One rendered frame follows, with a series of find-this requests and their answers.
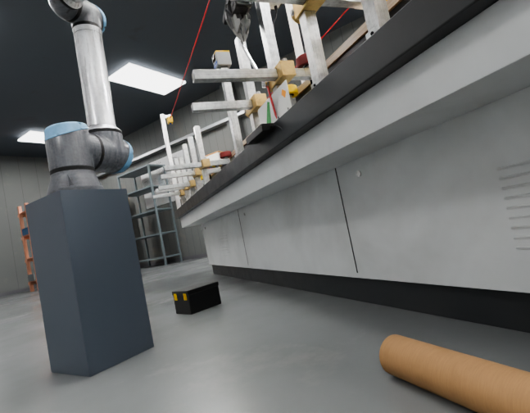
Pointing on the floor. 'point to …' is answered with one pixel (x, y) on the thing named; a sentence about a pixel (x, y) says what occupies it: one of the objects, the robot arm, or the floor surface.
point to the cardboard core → (461, 376)
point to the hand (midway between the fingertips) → (242, 39)
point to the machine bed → (409, 221)
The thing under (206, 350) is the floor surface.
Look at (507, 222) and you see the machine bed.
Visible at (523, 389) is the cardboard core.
